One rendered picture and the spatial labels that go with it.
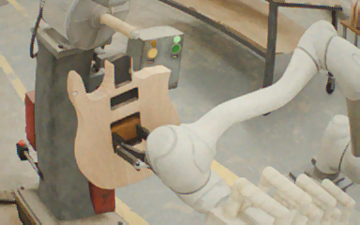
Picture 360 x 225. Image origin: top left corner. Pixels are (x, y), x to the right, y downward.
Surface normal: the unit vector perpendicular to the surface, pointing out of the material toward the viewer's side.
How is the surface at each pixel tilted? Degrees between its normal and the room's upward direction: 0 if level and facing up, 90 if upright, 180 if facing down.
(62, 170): 90
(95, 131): 88
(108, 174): 88
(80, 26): 92
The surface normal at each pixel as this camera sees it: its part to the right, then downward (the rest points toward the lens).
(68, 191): 0.60, 0.43
